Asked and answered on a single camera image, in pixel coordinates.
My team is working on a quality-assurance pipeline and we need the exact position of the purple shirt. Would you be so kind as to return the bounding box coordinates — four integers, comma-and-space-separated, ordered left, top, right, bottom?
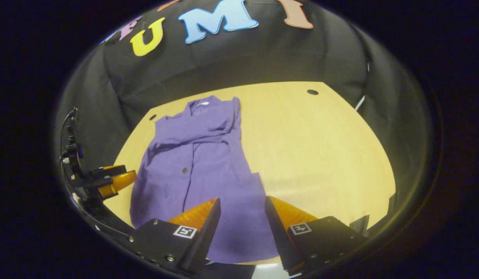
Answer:
130, 95, 280, 265

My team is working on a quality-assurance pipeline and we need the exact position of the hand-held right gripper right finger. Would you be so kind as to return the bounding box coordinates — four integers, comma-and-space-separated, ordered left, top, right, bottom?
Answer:
265, 196, 368, 276

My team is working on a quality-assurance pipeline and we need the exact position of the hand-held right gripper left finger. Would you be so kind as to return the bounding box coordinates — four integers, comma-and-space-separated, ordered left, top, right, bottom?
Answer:
129, 198, 221, 274

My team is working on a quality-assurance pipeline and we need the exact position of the black backdrop cloth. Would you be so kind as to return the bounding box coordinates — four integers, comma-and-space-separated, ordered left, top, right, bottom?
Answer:
55, 0, 432, 233

